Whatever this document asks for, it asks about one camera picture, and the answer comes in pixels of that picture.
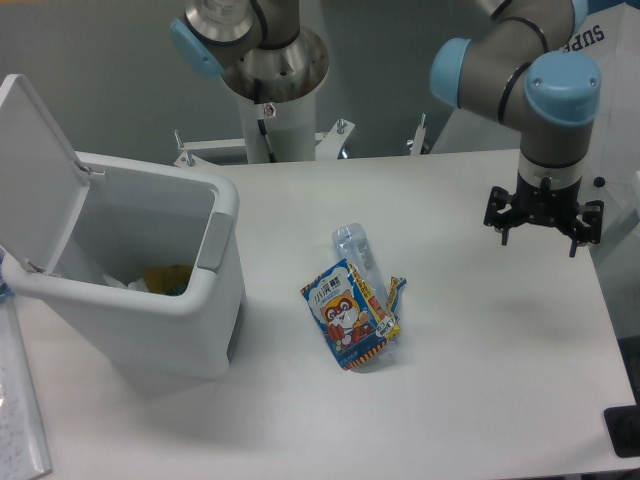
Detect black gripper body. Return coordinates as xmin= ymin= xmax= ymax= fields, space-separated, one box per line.
xmin=510 ymin=175 xmax=581 ymax=230

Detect white metal base frame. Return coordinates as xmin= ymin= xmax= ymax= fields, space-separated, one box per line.
xmin=174 ymin=113 xmax=431 ymax=168

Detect white trash can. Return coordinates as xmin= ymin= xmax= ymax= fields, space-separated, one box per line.
xmin=1 ymin=153 xmax=245 ymax=379

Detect white trash can lid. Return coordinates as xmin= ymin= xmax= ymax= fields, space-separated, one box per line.
xmin=1 ymin=74 xmax=91 ymax=272

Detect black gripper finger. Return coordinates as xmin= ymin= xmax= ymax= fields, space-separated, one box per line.
xmin=483 ymin=186 xmax=526 ymax=246
xmin=563 ymin=200 xmax=605 ymax=258

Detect black cable on pedestal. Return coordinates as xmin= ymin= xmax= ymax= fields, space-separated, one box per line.
xmin=253 ymin=79 xmax=277 ymax=164

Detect grey robot arm, blue caps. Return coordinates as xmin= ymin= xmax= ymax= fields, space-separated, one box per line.
xmin=169 ymin=1 xmax=604 ymax=247

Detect black device at edge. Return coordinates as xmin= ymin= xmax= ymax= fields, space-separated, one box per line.
xmin=604 ymin=335 xmax=639 ymax=458

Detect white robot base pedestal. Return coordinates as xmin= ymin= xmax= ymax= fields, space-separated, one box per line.
xmin=237 ymin=93 xmax=316 ymax=164

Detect blue cartoon snack bag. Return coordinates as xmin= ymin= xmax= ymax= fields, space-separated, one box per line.
xmin=300 ymin=259 xmax=406 ymax=370

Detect yellow trash inside can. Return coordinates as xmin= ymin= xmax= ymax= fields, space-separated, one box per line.
xmin=143 ymin=265 xmax=193 ymax=296

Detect clear plastic water bottle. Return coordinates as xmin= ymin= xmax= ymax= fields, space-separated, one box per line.
xmin=332 ymin=223 xmax=391 ymax=303

